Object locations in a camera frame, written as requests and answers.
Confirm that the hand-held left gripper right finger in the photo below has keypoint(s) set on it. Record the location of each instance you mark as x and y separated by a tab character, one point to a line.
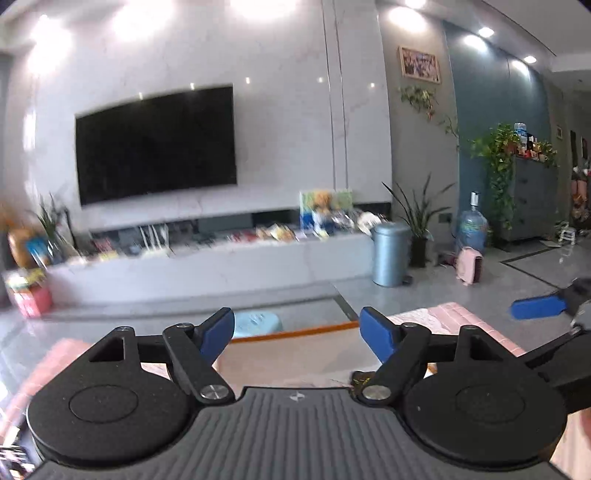
376	332

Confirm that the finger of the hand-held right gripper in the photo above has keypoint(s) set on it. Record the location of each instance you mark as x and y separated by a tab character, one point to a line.
540	308
568	357

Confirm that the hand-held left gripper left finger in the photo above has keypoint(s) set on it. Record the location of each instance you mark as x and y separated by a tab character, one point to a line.
217	332

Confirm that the black green snack packet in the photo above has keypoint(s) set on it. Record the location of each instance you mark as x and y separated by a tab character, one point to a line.
360	381

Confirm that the orange cardboard box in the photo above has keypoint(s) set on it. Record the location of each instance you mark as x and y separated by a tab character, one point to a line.
295	360

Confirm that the blue plastic stool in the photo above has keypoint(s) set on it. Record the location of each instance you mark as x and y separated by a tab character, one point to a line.
256	323

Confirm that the small white stool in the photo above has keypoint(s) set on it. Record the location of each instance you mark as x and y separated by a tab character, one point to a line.
567	234

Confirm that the white television console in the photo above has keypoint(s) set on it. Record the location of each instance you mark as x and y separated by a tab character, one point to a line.
184	272

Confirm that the grey pedal trash can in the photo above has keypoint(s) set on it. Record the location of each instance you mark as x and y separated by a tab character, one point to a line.
391	256

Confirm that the pink space heater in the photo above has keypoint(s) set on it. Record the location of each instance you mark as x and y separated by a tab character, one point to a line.
470	265

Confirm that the person's leg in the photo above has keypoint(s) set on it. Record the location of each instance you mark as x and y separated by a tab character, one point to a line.
579	443

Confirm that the long-leaf potted plant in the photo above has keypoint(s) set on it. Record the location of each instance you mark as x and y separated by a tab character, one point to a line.
418	251

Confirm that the blue water jug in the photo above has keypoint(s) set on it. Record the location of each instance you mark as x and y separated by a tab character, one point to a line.
472	228

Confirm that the white router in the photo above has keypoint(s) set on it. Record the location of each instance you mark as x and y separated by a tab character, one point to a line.
154	244

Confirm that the grey drawer cabinet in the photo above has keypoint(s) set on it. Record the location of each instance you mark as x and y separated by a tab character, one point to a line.
533	198

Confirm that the white round gadget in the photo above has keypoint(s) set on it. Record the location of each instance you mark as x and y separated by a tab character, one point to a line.
368	222

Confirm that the yellow snack bag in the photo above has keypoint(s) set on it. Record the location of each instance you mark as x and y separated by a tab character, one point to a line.
277	232

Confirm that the green picture panel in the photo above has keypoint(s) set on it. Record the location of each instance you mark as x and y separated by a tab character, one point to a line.
344	201

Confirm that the teddy bear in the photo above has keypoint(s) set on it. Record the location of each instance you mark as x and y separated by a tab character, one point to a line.
322	204

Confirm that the trailing vine plant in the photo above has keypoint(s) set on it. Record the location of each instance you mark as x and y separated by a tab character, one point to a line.
498	157

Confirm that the pink storage box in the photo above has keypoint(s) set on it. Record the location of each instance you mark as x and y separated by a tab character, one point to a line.
32	300

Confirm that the green plant in vase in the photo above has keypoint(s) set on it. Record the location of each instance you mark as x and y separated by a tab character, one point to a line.
51	221

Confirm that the orange round vase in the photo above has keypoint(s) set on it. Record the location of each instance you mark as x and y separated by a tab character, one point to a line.
21	249

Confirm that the wall television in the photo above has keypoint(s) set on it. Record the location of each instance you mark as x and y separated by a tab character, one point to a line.
157	143

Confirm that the hanging wall vine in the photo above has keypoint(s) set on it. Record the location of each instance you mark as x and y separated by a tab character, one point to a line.
422	99

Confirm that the framed wall picture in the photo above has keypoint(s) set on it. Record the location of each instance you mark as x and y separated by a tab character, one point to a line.
419	64

